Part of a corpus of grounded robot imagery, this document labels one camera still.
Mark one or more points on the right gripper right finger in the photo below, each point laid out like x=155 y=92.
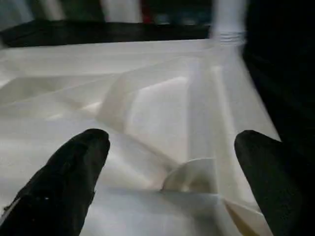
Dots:
x=278 y=186

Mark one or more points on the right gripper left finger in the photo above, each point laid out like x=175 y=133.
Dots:
x=56 y=186

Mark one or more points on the white plastic table top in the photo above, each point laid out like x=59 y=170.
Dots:
x=123 y=61

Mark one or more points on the black table mat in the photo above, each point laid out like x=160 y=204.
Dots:
x=98 y=32

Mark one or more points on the white sideboard cabinet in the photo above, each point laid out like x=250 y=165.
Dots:
x=54 y=8

